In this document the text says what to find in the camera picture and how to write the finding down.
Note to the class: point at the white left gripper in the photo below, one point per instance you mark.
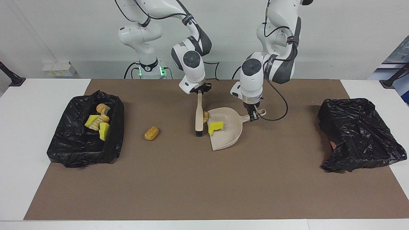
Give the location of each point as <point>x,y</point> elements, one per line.
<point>235,89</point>

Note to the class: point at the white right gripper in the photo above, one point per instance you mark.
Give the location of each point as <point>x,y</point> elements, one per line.
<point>191,84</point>

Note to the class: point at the beige hand brush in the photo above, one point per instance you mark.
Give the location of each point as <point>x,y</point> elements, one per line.
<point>199,115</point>

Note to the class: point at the striped croissant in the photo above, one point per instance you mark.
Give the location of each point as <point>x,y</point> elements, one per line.
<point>206,117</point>
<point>101,120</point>

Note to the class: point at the beige plastic dustpan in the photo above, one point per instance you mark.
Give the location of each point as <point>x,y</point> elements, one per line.
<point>228,137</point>

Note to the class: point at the notched yellow sponge piece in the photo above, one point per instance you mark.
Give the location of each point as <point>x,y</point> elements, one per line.
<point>214,127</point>

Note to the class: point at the brown bread roll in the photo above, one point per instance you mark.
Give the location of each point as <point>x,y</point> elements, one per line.
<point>151,133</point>

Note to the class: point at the beige bread chunk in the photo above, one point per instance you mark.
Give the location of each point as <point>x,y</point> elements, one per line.
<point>102,108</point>

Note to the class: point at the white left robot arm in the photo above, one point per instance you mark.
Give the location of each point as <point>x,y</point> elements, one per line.
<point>252,86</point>

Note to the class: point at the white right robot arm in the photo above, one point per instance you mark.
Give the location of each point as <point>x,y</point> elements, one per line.
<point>140,32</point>

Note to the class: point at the black bag lined bin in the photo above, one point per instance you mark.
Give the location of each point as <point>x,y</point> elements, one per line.
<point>358,134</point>
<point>70,150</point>

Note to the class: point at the brown table mat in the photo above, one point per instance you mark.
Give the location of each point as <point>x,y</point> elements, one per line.
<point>191,191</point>

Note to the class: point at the black clamp stand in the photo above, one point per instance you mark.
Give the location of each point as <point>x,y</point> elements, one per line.
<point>16,81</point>
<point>388,83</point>

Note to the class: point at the grey blue panel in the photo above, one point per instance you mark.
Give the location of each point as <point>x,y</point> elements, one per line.
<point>403,51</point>

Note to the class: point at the white wall socket box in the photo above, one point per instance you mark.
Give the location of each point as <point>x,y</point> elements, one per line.
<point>59,68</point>

